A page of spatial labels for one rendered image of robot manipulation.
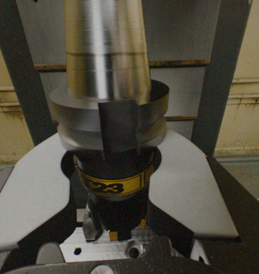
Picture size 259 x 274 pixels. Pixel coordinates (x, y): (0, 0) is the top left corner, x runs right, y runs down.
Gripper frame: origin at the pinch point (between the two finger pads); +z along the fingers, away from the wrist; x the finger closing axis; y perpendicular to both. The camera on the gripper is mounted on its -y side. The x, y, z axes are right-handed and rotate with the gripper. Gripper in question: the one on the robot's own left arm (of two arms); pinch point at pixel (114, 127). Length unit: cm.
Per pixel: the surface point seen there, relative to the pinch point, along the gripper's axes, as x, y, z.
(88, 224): -7.0, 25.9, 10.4
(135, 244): 1.8, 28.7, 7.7
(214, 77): 29, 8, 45
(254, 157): 81, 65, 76
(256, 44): 63, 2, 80
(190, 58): 19.1, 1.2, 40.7
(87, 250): -6.9, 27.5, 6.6
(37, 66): -22.0, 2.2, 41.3
